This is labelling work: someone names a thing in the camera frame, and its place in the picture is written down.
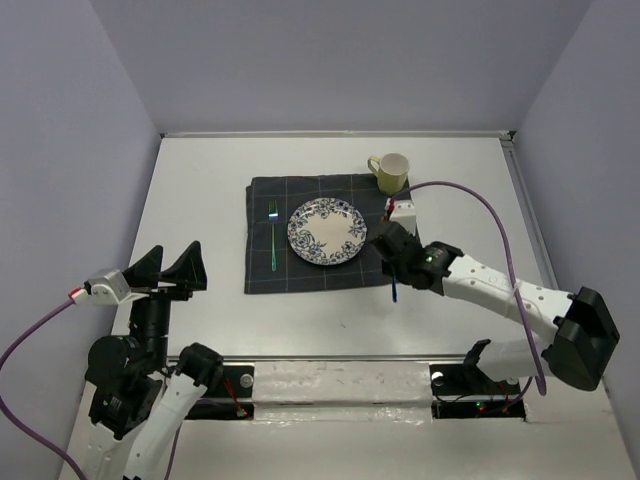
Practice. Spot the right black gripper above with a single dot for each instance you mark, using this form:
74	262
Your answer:
387	268

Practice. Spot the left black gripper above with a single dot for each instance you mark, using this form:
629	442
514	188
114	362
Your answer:
189	270

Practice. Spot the iridescent spoon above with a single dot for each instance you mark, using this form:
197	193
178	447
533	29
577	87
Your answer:
394	288

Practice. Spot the blue floral plate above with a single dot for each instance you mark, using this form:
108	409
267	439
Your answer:
326	231

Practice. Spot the cream yellow mug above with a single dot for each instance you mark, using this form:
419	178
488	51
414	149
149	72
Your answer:
391	172

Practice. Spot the dark plaid cloth napkin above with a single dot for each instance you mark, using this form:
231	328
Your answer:
294	275

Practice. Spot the iridescent fork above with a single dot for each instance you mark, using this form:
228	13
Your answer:
273	216

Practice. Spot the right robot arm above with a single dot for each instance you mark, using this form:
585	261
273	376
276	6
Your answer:
570	336

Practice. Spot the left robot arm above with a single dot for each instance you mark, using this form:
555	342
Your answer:
139	403

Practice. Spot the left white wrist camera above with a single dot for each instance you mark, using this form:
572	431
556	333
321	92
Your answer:
105	288

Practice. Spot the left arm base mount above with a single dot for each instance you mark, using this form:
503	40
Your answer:
230	399

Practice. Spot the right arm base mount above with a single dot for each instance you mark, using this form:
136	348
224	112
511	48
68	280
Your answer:
463	391

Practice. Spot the aluminium table edge rail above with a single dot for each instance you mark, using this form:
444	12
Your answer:
498	134

